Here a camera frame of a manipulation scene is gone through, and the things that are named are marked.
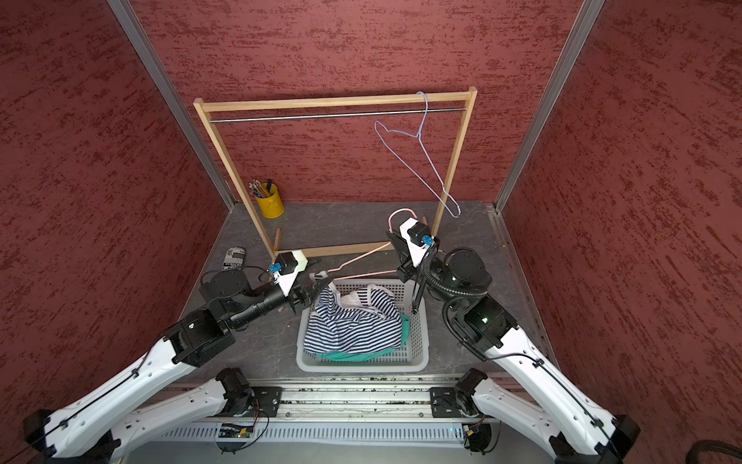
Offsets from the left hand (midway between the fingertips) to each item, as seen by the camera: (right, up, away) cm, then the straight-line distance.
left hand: (323, 272), depth 62 cm
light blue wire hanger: (+31, +37, +41) cm, 63 cm away
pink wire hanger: (+11, +4, +1) cm, 12 cm away
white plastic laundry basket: (+22, -27, +19) cm, 40 cm away
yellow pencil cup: (-31, +21, +48) cm, 60 cm away
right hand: (+14, +8, -1) cm, 16 cm away
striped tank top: (+9, -16, +15) cm, 24 cm away
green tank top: (+9, -26, +17) cm, 33 cm away
